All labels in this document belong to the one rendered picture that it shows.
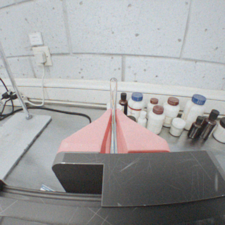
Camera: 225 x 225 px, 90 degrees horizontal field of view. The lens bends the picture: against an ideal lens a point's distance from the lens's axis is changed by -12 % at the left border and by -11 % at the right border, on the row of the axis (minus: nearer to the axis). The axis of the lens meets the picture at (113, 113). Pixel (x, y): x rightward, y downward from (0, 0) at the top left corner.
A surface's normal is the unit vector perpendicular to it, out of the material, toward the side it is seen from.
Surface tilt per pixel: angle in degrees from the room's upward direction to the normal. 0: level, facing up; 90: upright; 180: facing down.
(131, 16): 90
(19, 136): 0
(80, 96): 90
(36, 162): 0
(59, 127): 0
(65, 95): 90
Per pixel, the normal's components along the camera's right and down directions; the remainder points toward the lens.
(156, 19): -0.16, 0.58
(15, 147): 0.00, -0.80
